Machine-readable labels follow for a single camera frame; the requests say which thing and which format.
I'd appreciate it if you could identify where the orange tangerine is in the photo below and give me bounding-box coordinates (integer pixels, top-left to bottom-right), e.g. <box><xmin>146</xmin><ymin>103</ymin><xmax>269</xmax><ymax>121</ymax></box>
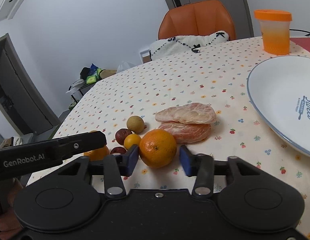
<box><xmin>83</xmin><ymin>134</ymin><xmax>110</xmax><ymax>161</ymax></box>

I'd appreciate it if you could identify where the small yellow kumquat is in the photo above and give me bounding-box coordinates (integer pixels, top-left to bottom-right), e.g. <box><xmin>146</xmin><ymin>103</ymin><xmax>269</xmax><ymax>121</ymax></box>
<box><xmin>124</xmin><ymin>134</ymin><xmax>141</xmax><ymax>150</ymax></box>

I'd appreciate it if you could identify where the dark red jujube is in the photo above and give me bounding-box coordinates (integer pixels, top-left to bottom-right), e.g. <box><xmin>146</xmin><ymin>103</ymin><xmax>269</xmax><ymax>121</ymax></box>
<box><xmin>115</xmin><ymin>128</ymin><xmax>132</xmax><ymax>145</ymax></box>

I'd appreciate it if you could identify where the peeled pomelo segment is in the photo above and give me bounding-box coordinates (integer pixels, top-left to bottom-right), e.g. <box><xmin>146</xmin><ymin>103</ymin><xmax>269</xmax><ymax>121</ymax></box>
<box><xmin>158</xmin><ymin>122</ymin><xmax>211</xmax><ymax>144</ymax></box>
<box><xmin>155</xmin><ymin>102</ymin><xmax>217</xmax><ymax>125</ymax></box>

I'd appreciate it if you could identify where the large orange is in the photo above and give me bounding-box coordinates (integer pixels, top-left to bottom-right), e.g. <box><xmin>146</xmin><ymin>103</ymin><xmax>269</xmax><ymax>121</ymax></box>
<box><xmin>139</xmin><ymin>129</ymin><xmax>177</xmax><ymax>168</ymax></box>

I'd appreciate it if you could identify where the brown longan fruit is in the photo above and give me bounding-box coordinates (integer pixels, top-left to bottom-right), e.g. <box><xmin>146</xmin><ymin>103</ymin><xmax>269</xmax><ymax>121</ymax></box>
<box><xmin>127</xmin><ymin>116</ymin><xmax>144</xmax><ymax>134</ymax></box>

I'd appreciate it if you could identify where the person's left hand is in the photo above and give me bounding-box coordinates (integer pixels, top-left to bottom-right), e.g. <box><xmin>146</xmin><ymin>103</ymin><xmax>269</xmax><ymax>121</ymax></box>
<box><xmin>0</xmin><ymin>178</ymin><xmax>23</xmax><ymax>239</ymax></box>

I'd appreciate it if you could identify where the floral tablecloth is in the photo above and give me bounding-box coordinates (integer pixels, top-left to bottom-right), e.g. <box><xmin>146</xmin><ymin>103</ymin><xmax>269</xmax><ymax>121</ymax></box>
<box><xmin>26</xmin><ymin>36</ymin><xmax>310</xmax><ymax>239</ymax></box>

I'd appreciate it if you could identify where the black metal rack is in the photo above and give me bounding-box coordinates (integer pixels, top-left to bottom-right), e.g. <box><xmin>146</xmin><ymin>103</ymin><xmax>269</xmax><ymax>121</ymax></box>
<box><xmin>66</xmin><ymin>79</ymin><xmax>95</xmax><ymax>103</ymax></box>

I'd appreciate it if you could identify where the green yellow clutter pile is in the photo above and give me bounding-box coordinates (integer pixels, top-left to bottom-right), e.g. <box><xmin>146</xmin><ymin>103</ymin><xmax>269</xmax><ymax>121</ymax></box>
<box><xmin>79</xmin><ymin>63</ymin><xmax>103</xmax><ymax>85</ymax></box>

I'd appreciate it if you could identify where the white plastic bag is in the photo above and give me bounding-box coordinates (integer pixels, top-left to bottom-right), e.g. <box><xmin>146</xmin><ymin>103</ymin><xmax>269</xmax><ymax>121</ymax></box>
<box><xmin>116</xmin><ymin>61</ymin><xmax>136</xmax><ymax>74</ymax></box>

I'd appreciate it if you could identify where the white plate with blue rim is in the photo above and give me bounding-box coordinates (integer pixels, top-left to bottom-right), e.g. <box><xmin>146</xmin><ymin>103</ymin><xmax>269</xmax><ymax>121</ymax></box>
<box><xmin>247</xmin><ymin>56</ymin><xmax>310</xmax><ymax>157</ymax></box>

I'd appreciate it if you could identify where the white black fuzzy blanket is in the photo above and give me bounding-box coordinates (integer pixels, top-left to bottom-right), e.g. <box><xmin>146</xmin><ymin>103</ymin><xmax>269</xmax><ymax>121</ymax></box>
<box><xmin>149</xmin><ymin>30</ymin><xmax>230</xmax><ymax>60</ymax></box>

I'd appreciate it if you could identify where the orange leather chair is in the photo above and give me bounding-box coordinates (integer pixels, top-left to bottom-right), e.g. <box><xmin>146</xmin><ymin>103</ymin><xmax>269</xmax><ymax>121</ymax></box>
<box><xmin>158</xmin><ymin>0</ymin><xmax>236</xmax><ymax>41</ymax></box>

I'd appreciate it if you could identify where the orange lidded plastic cup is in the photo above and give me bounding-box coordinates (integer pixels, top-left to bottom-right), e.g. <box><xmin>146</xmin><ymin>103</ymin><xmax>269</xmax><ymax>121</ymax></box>
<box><xmin>254</xmin><ymin>9</ymin><xmax>292</xmax><ymax>56</ymax></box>

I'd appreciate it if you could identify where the red cartoon table mat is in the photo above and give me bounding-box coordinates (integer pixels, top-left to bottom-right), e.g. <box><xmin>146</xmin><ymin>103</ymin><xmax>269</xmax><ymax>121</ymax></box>
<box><xmin>290</xmin><ymin>37</ymin><xmax>310</xmax><ymax>53</ymax></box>

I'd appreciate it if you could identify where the dark doorway frame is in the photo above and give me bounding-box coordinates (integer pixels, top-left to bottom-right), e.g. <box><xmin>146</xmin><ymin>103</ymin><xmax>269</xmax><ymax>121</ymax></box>
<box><xmin>0</xmin><ymin>34</ymin><xmax>60</xmax><ymax>135</ymax></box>

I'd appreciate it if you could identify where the cardboard box by wall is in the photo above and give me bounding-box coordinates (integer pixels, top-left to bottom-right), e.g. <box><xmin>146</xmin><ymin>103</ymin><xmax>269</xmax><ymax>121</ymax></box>
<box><xmin>140</xmin><ymin>49</ymin><xmax>152</xmax><ymax>63</ymax></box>

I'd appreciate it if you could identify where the black cable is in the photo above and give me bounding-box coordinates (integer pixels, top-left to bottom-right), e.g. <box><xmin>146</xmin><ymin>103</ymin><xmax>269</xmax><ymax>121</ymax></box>
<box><xmin>289</xmin><ymin>28</ymin><xmax>310</xmax><ymax>38</ymax></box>

